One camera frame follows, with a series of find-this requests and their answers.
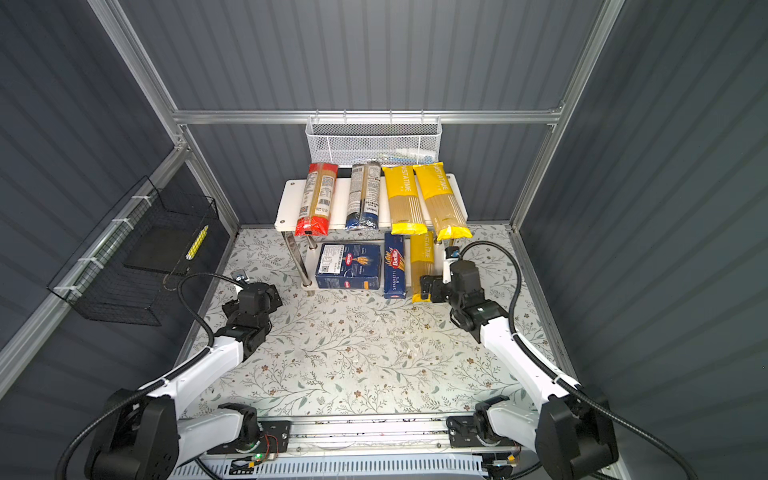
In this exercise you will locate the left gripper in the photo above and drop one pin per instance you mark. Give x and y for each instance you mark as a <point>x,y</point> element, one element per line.
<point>230,310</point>

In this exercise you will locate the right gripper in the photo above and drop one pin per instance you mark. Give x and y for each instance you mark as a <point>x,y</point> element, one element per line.
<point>437,285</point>

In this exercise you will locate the yellow Pastatime spaghetti bag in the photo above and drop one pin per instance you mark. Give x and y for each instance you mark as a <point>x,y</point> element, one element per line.
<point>406,214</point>
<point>421,251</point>
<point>443,207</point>

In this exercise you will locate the blue Barilla spaghetti box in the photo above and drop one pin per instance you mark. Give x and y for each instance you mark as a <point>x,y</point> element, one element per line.
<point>394,267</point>

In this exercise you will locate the blue Barilla pasta box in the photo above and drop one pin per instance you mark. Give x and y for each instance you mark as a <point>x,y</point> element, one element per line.
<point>349,266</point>

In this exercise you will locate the dark blue spaghetti bag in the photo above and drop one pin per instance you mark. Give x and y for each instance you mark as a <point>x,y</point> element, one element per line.
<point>362,211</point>

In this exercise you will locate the red spaghetti bag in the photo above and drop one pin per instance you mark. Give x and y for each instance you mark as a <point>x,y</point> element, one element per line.
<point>316,200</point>

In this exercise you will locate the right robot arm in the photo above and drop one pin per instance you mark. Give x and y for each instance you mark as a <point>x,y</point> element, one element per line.
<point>571,439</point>

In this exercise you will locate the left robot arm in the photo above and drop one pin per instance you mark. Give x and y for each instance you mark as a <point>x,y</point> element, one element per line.
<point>145,435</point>

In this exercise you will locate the white two-tier shelf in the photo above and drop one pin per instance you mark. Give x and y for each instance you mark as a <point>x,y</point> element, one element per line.
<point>288,215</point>

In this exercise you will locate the yellow marker pen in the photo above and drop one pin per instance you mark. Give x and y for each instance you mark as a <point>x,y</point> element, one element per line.
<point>197,243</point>

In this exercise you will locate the pens in white basket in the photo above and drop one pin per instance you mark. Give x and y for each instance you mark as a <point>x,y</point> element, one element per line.
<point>407,156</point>

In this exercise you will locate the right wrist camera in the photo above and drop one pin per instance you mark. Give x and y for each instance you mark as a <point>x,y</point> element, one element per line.
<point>451,255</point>

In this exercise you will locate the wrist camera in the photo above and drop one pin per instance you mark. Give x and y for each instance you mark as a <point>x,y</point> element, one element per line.
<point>240,277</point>
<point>451,255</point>

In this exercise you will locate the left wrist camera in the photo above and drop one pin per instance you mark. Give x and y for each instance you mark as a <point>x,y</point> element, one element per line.
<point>240,277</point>

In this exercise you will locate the black wire basket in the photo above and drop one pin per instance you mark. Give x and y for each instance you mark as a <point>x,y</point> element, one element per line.
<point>131,272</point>

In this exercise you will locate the white wire mesh basket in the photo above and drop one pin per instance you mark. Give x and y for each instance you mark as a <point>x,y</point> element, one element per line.
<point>347,143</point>

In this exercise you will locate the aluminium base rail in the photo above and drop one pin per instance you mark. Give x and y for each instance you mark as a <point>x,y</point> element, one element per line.
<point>398,434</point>

